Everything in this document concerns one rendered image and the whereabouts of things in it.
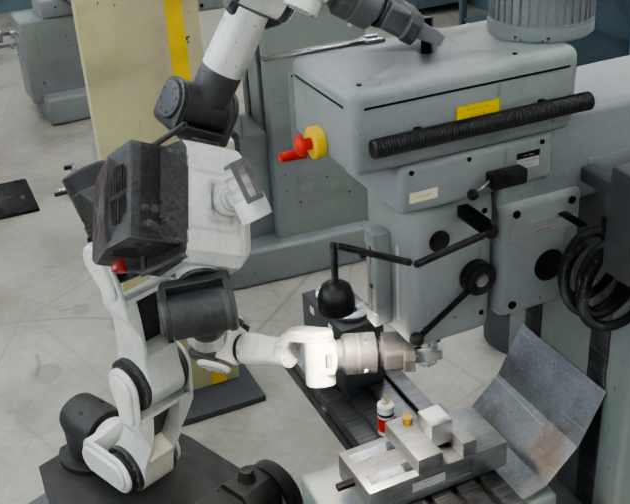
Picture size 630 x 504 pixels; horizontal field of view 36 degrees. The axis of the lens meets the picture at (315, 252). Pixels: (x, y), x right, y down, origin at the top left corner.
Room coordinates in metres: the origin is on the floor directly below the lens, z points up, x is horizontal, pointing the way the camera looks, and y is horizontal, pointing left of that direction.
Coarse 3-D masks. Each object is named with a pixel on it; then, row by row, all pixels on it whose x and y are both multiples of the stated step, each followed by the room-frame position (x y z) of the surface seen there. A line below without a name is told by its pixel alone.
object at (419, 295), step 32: (384, 224) 1.70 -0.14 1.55; (416, 224) 1.61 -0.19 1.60; (448, 224) 1.63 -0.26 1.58; (416, 256) 1.61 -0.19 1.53; (448, 256) 1.63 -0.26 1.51; (480, 256) 1.66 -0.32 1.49; (416, 288) 1.61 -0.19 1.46; (448, 288) 1.63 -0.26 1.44; (416, 320) 1.61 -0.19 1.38; (448, 320) 1.63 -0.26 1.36; (480, 320) 1.66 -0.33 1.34
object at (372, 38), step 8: (352, 40) 1.80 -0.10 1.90; (360, 40) 1.79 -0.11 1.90; (368, 40) 1.79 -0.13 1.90; (376, 40) 1.79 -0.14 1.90; (384, 40) 1.80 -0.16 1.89; (304, 48) 1.76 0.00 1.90; (312, 48) 1.76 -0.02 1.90; (320, 48) 1.76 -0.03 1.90; (328, 48) 1.76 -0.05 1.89; (336, 48) 1.77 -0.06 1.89; (264, 56) 1.73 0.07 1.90; (272, 56) 1.72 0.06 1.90; (280, 56) 1.73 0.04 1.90; (288, 56) 1.73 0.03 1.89
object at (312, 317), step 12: (312, 300) 2.14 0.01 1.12; (360, 300) 2.12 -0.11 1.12; (312, 312) 2.12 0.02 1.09; (360, 312) 2.04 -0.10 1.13; (312, 324) 2.13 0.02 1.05; (324, 324) 2.07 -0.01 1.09; (336, 324) 2.02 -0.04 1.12; (348, 324) 2.01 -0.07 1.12; (360, 324) 2.01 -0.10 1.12; (372, 324) 2.02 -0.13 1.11; (336, 336) 2.01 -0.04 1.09; (336, 372) 2.02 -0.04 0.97; (384, 372) 2.03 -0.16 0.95; (348, 384) 1.99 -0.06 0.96; (360, 384) 2.00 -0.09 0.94
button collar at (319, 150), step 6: (312, 126) 1.64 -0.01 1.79; (318, 126) 1.64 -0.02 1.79; (306, 132) 1.65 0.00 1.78; (312, 132) 1.62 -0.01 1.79; (318, 132) 1.62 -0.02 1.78; (312, 138) 1.62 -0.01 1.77; (318, 138) 1.61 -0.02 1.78; (324, 138) 1.61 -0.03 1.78; (318, 144) 1.61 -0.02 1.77; (324, 144) 1.61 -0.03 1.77; (312, 150) 1.63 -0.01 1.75; (318, 150) 1.61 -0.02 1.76; (324, 150) 1.61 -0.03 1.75; (312, 156) 1.63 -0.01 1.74; (318, 156) 1.61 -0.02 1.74; (324, 156) 1.62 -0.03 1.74
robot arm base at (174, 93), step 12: (168, 84) 1.92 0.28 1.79; (180, 84) 1.89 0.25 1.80; (168, 96) 1.90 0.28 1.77; (180, 96) 1.87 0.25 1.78; (156, 108) 1.93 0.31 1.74; (168, 108) 1.89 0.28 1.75; (180, 108) 1.86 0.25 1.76; (168, 120) 1.88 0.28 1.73; (180, 120) 1.86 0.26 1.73; (180, 132) 1.87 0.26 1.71; (192, 132) 1.88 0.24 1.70; (204, 132) 1.89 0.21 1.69; (216, 132) 1.92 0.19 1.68; (228, 132) 1.93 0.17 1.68
